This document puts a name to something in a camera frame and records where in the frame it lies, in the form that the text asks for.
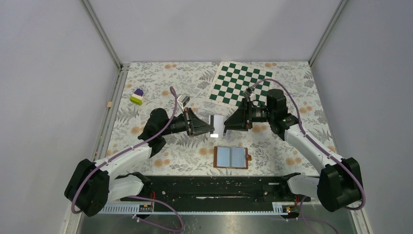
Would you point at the white slotted cable duct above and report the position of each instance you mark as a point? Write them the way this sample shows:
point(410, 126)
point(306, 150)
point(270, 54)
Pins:
point(153, 208)

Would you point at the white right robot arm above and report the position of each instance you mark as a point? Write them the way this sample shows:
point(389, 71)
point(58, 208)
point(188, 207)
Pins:
point(339, 183)

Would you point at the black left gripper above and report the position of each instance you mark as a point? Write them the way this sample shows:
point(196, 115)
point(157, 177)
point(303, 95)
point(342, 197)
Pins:
point(197, 126)

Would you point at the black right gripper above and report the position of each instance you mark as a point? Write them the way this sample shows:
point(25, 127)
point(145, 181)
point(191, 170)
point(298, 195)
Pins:
point(242, 119)

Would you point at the floral patterned table mat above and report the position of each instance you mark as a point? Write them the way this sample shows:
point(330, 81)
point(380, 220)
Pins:
point(193, 156)

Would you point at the green white checkerboard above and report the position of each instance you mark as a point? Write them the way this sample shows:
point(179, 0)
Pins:
point(232, 78)

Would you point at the clear plastic card box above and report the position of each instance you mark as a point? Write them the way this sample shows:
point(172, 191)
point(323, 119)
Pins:
point(204, 115)

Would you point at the brown leather card holder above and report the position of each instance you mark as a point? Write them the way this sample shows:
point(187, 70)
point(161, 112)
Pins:
point(231, 157)

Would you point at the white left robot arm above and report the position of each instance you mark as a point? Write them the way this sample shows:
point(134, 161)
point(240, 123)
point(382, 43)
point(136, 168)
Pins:
point(94, 183)

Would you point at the purple white green block stack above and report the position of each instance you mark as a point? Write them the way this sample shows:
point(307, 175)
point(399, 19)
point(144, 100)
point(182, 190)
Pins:
point(137, 97)

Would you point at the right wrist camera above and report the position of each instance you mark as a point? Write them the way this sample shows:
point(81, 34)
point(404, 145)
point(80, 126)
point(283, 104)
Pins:
point(249, 93)

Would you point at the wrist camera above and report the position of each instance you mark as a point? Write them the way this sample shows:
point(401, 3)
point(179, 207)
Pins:
point(249, 93)
point(183, 100)

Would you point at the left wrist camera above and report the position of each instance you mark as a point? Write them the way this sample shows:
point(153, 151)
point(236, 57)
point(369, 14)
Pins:
point(183, 100)

